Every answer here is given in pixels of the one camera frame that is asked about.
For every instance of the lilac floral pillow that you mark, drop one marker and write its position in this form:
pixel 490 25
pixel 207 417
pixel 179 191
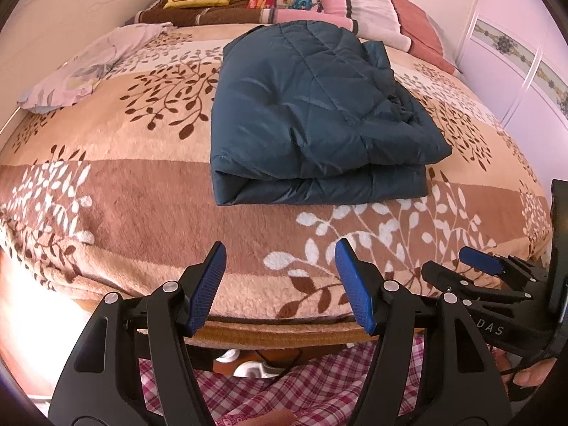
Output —
pixel 88 66

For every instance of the leaf patterned beige blanket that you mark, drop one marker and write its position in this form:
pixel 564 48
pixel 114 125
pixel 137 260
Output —
pixel 133 213

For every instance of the salmon pink pillow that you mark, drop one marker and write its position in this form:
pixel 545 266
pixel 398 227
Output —
pixel 421 26

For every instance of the white shoe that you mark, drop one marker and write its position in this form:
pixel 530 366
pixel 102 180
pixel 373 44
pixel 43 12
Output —
pixel 227 355
pixel 254 369

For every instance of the teal quilted jacket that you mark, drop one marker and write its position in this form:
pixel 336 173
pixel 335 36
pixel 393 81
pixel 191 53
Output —
pixel 301 111

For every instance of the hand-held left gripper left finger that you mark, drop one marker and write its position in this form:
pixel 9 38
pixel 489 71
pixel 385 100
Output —
pixel 206 288

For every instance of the white wardrobe with ornamental band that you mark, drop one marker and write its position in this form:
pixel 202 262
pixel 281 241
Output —
pixel 510 49

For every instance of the person's pink plaid clothing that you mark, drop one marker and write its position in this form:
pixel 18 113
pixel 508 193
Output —
pixel 288 390

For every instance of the pink striped pillow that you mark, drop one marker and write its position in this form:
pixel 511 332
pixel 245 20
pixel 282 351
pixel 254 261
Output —
pixel 368 13

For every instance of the wooden bed frame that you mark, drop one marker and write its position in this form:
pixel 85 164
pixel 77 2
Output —
pixel 266 333

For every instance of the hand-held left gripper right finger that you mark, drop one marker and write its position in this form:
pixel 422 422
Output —
pixel 353 284

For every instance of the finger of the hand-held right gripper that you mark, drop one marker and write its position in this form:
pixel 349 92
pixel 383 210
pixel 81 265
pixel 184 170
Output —
pixel 443 277
pixel 481 259

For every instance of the person's right hand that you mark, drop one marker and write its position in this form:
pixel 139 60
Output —
pixel 534 375

